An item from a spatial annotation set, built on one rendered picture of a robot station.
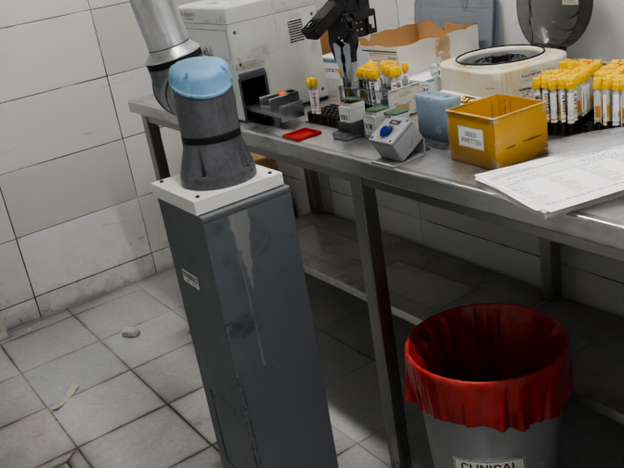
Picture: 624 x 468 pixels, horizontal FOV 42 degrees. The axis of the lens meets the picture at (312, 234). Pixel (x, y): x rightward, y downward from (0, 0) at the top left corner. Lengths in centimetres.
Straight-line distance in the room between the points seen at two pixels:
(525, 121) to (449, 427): 67
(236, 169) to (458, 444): 76
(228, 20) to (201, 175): 63
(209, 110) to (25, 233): 193
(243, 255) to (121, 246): 197
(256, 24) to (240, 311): 84
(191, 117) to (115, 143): 189
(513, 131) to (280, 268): 52
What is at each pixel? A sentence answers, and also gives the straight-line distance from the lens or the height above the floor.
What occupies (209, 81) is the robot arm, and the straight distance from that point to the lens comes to 151.
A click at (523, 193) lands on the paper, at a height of 89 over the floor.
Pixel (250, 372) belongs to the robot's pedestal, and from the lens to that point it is 166.
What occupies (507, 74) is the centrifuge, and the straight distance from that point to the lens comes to 178.
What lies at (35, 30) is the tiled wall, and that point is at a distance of 327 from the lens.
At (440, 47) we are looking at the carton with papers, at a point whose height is 99.
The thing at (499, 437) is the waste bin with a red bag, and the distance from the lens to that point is 177.
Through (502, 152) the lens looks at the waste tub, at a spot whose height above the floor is 91.
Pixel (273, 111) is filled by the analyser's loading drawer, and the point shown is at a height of 91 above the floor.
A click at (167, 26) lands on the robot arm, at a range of 164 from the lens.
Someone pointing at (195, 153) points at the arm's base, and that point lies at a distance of 155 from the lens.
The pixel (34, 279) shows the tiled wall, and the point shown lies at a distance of 342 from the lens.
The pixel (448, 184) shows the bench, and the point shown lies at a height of 87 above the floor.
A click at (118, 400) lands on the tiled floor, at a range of 273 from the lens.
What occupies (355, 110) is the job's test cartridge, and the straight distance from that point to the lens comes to 182.
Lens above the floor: 137
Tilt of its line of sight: 22 degrees down
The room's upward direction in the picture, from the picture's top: 10 degrees counter-clockwise
